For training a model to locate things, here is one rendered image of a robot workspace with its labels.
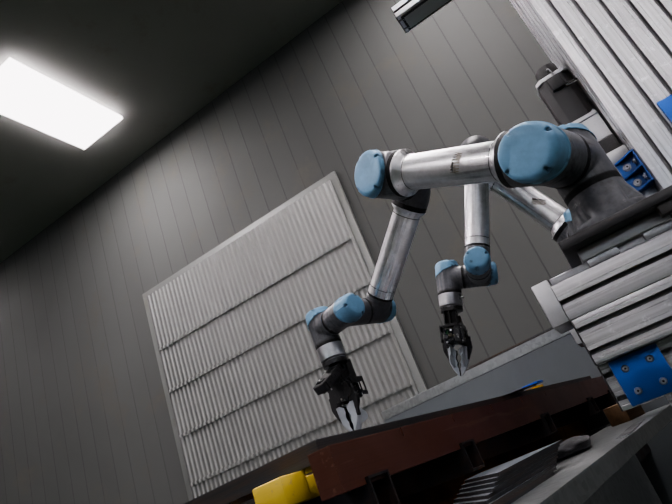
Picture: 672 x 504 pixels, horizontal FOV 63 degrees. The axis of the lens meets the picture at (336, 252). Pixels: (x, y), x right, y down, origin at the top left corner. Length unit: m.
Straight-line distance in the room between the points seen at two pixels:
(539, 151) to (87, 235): 6.53
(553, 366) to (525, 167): 1.32
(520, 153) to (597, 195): 0.18
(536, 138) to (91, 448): 6.11
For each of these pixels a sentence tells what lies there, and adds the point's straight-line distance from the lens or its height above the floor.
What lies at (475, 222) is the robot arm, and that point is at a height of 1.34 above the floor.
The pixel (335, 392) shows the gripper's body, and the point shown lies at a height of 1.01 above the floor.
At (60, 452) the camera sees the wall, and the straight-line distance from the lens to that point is 7.11.
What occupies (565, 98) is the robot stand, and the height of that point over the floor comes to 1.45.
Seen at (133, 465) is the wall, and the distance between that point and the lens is 6.25.
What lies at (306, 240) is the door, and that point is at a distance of 5.04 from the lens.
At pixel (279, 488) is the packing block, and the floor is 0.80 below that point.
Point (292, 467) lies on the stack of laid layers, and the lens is 0.84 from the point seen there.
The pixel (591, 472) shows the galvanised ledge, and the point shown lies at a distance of 0.93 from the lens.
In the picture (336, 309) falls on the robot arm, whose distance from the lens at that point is 1.48.
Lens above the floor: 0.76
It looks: 23 degrees up
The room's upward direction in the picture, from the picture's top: 22 degrees counter-clockwise
